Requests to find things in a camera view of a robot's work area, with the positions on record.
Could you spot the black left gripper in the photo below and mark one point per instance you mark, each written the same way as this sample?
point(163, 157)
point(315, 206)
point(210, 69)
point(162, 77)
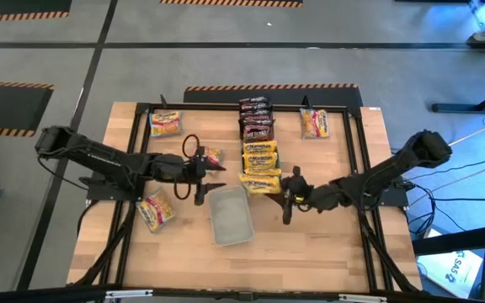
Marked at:
point(198, 177)

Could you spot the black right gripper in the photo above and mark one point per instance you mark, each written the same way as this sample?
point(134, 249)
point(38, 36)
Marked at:
point(299, 191)

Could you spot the Maruchan beef ramen pack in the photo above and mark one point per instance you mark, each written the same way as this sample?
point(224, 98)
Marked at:
point(155, 209)
point(214, 155)
point(314, 123)
point(165, 123)

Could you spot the teal plastic bin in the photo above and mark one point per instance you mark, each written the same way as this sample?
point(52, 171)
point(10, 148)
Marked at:
point(280, 157)

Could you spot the clear plastic tray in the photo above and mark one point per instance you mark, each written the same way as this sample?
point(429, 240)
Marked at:
point(230, 216)

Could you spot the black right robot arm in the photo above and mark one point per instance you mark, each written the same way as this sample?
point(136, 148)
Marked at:
point(394, 164)

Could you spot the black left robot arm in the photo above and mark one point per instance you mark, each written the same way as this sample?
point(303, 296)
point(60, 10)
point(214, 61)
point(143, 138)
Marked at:
point(99, 157)

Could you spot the black hazard-striped floor mat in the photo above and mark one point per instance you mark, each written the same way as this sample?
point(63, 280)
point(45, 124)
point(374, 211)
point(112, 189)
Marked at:
point(225, 3)
point(225, 97)
point(15, 6)
point(6, 109)

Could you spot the black furniture beam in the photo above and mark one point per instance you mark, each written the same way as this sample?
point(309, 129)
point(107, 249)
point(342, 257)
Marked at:
point(457, 242)

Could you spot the white printed cardboard box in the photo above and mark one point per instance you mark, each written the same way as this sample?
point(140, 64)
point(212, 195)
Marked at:
point(453, 269)

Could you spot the black desk foot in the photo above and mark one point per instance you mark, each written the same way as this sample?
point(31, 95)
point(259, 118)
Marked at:
point(457, 108)

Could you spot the black gantry bar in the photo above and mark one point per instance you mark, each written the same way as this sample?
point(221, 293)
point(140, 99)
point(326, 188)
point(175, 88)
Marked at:
point(36, 296)

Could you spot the black aluminium table frame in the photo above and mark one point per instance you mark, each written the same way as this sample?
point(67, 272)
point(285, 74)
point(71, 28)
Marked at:
point(204, 107)

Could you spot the silver metal bracket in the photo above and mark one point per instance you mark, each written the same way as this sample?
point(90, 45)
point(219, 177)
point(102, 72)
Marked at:
point(129, 293)
point(362, 298)

